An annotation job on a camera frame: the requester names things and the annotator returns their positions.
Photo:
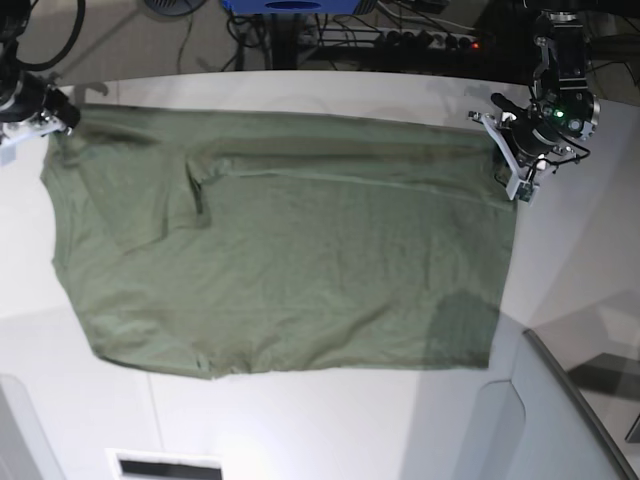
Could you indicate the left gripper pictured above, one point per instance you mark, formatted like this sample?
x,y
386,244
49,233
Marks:
x,y
535,141

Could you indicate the green t-shirt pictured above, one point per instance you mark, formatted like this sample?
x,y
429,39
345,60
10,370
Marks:
x,y
210,243

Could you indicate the black power strip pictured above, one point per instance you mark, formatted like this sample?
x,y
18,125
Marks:
x,y
419,40

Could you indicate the blue bin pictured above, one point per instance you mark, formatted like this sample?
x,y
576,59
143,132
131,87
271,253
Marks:
x,y
329,7

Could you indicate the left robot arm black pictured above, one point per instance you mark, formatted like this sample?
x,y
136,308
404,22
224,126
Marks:
x,y
562,67

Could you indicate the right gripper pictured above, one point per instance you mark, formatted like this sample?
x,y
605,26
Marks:
x,y
32,107

